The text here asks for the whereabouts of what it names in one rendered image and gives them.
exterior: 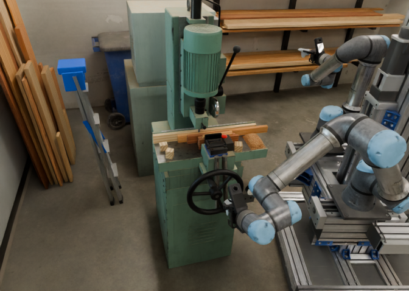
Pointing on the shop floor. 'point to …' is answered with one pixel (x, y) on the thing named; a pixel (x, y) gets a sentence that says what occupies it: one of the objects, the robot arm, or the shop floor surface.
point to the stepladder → (90, 121)
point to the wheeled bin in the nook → (115, 74)
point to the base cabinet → (190, 224)
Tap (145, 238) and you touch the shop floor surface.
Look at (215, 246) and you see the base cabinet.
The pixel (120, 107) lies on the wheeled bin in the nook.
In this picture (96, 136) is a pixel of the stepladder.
